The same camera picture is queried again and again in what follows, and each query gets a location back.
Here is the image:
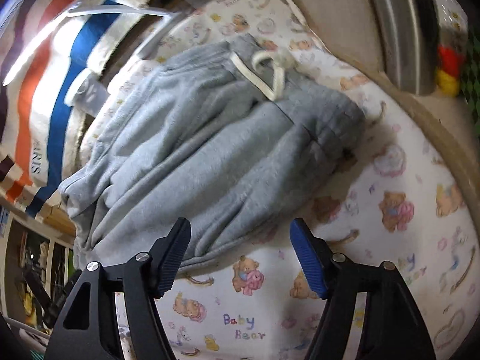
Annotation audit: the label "silver metal rail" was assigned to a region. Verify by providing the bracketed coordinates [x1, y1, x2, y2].
[371, 0, 439, 96]

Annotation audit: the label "grey translucent cup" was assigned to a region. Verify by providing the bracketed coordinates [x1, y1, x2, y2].
[64, 68, 109, 117]

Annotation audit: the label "grey sweat pants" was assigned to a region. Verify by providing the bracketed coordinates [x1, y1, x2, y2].
[58, 33, 366, 269]

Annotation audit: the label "cluttered shelf unit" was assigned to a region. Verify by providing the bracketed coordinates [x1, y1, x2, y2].
[1, 208, 75, 334]

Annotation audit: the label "baby bear print bedsheet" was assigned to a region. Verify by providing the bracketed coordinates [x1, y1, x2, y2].
[83, 0, 479, 359]

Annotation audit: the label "red yellow toy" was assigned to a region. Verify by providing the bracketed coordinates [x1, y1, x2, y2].
[436, 45, 465, 98]

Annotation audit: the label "striped Paris blanket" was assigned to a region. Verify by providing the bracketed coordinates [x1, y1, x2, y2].
[1, 0, 151, 220]

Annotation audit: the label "white LED desk lamp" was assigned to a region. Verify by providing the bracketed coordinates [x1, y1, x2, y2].
[2, 1, 181, 87]

